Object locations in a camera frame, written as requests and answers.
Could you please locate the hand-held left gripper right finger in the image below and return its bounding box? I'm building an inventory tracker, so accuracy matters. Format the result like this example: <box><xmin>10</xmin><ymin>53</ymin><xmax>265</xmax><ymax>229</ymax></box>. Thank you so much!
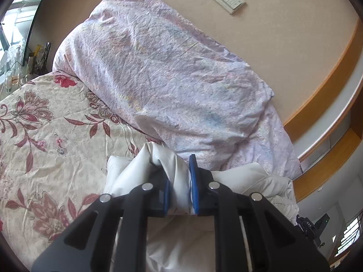
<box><xmin>189</xmin><ymin>154</ymin><xmax>331</xmax><ymax>272</ymax></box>

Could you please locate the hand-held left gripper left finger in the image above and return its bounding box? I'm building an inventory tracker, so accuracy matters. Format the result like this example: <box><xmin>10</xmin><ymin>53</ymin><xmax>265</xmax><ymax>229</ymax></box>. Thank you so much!
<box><xmin>31</xmin><ymin>163</ymin><xmax>171</xmax><ymax>272</ymax></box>

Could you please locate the white down jacket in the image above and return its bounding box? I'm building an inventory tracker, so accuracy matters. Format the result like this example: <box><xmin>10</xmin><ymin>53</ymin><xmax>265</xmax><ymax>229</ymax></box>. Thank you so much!
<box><xmin>103</xmin><ymin>142</ymin><xmax>298</xmax><ymax>272</ymax></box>

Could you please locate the barred window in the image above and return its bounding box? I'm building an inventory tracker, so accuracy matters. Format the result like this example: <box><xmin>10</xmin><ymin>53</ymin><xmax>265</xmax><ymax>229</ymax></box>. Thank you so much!
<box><xmin>337</xmin><ymin>215</ymin><xmax>363</xmax><ymax>262</ymax></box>

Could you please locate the lilac floral pillow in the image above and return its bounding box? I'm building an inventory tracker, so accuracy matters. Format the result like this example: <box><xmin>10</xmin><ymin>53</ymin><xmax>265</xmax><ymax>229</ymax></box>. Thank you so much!
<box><xmin>52</xmin><ymin>0</ymin><xmax>275</xmax><ymax>151</ymax></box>
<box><xmin>167</xmin><ymin>96</ymin><xmax>302</xmax><ymax>180</ymax></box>

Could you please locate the floral bed sheet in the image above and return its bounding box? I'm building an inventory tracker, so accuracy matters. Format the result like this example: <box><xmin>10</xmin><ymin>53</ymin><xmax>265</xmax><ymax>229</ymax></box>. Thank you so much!
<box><xmin>0</xmin><ymin>72</ymin><xmax>171</xmax><ymax>270</ymax></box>

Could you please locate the dark pen holder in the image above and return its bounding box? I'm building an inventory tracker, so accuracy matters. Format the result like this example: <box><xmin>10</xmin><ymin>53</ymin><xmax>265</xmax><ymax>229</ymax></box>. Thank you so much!
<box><xmin>27</xmin><ymin>42</ymin><xmax>52</xmax><ymax>75</ymax></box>

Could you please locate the wooden door frame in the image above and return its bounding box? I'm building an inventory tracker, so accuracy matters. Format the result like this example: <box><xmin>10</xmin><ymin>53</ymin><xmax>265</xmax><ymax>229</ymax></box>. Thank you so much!
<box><xmin>282</xmin><ymin>20</ymin><xmax>363</xmax><ymax>202</ymax></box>

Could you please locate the white wall switch panel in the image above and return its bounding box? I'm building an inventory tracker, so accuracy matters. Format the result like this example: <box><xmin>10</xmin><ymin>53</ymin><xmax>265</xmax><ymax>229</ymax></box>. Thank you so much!
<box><xmin>213</xmin><ymin>0</ymin><xmax>246</xmax><ymax>15</ymax></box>

